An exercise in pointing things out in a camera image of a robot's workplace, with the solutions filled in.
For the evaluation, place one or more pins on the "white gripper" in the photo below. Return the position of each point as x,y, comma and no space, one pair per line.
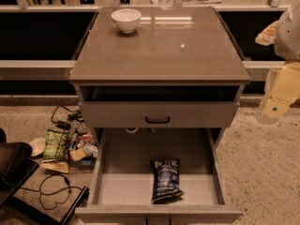
289,37

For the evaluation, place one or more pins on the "blue chip bag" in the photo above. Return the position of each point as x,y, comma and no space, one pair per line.
166,179

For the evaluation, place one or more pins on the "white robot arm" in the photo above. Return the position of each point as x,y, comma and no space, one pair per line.
287,39

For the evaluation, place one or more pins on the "grey drawer cabinet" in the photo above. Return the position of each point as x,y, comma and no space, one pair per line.
175,55

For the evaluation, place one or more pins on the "open lower grey drawer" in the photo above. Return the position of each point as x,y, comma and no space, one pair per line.
122,184

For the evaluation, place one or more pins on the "green chip bag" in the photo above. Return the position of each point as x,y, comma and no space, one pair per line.
55,146

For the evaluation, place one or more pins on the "yellow chip bag on floor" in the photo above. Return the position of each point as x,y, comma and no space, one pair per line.
60,166

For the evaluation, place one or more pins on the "crumpled snack wrapper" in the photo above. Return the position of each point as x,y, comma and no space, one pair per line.
267,35

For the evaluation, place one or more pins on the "white ceramic bowl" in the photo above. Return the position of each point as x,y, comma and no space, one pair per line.
126,19

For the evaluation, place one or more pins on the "yellow sponge on floor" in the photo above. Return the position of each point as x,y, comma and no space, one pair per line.
77,155

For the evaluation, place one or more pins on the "blue can on floor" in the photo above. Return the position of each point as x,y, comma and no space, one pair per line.
73,142

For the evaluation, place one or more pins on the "white plate on floor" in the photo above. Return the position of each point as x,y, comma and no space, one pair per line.
38,146

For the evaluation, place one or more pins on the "closed grey drawer black handle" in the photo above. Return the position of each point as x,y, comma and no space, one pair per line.
158,114

